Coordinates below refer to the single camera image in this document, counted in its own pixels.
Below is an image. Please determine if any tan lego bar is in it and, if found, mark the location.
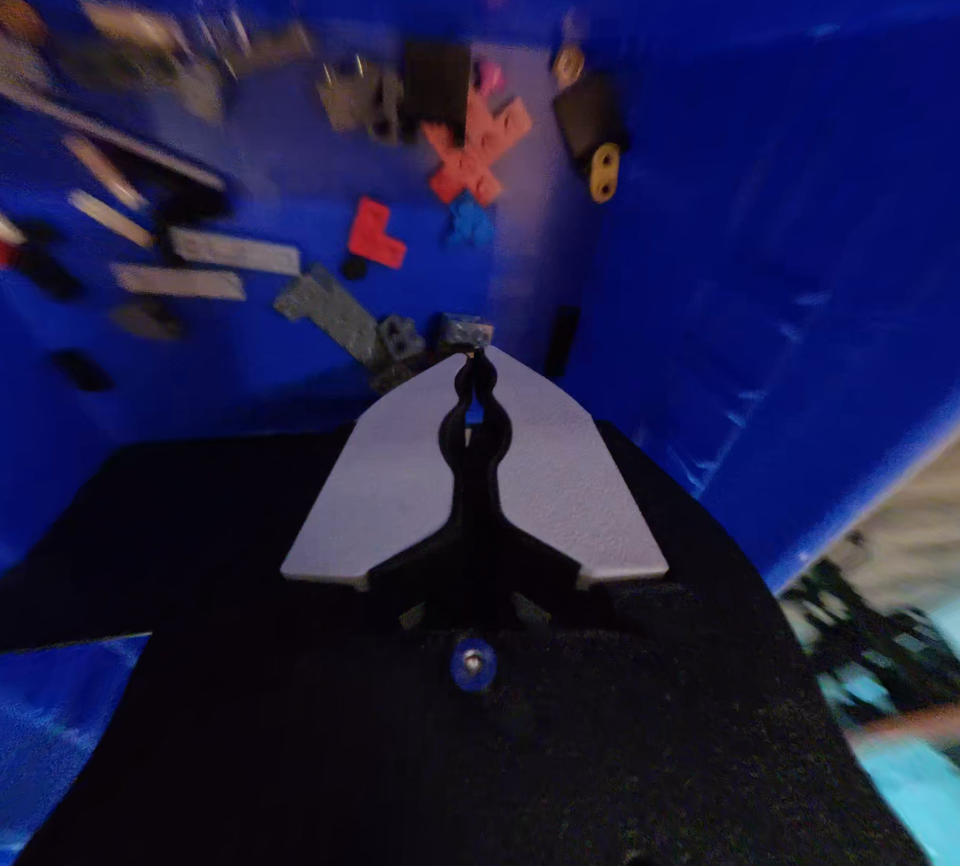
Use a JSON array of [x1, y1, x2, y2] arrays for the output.
[[63, 134, 147, 211], [69, 191, 155, 248]]

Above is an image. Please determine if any grey lego slope brick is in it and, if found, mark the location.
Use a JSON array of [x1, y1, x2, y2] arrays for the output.
[[315, 59, 384, 132]]

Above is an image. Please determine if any blue plastic bin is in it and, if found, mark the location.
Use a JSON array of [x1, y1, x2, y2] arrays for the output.
[[0, 0, 960, 866]]

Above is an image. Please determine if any plain grey long lego tile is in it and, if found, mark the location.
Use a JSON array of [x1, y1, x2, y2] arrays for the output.
[[111, 262, 247, 302]]

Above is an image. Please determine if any light blue mat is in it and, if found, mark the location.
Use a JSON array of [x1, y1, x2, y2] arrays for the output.
[[817, 671, 960, 866]]

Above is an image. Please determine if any black lego model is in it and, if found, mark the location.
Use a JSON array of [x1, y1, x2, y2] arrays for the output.
[[783, 557, 960, 721]]

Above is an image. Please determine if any grey lego bracket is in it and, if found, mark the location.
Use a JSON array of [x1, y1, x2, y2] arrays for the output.
[[178, 62, 226, 125]]

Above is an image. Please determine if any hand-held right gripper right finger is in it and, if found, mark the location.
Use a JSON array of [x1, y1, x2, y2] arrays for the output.
[[477, 345, 670, 591]]

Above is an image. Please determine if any grey lego piece with hole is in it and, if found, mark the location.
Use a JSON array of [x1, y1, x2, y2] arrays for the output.
[[371, 74, 406, 143]]

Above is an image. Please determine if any black lego brick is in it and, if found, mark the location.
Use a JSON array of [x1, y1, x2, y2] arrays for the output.
[[153, 161, 234, 230]]

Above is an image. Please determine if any blue-grey lego brick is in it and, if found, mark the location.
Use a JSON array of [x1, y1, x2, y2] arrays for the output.
[[438, 311, 496, 347], [378, 314, 426, 365]]

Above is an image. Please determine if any printed grey long lego tile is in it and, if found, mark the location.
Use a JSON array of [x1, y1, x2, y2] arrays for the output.
[[168, 227, 303, 278]]

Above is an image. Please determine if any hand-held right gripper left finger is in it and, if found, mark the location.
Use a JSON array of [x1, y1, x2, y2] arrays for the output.
[[280, 353, 483, 592]]

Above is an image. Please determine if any small blue lego piece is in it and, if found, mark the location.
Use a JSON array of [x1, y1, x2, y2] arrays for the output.
[[446, 194, 498, 248]]

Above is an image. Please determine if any red L-shaped lego plate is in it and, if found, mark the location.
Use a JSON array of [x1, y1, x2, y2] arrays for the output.
[[346, 197, 408, 271]]

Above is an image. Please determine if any pale red lego plate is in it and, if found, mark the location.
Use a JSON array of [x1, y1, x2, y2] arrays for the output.
[[468, 86, 535, 158]]

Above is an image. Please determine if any small grey lego slope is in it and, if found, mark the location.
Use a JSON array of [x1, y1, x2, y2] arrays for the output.
[[108, 299, 185, 342]]

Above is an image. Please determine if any dark grey lego plate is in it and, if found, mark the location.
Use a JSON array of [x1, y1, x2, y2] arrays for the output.
[[273, 264, 380, 366]]

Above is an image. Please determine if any clear lego piece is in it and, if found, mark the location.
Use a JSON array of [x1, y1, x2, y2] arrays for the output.
[[183, 0, 252, 57]]

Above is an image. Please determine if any beige lego piece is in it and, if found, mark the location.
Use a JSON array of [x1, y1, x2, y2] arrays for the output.
[[78, 0, 185, 53]]

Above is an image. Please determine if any black lego plate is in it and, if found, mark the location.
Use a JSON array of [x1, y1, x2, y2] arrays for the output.
[[401, 41, 474, 136]]

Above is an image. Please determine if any small black lego tile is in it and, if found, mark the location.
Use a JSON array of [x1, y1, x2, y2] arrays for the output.
[[51, 350, 115, 393]]

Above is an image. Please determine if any tan two-hole lego piece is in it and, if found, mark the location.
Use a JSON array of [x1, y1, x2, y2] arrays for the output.
[[587, 142, 624, 205]]

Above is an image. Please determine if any dark grey technic lego beam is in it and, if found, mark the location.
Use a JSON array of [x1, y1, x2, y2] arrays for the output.
[[60, 41, 181, 91]]

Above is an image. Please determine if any long white lego beam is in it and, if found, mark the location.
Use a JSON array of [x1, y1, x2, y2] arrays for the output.
[[0, 82, 226, 192]]

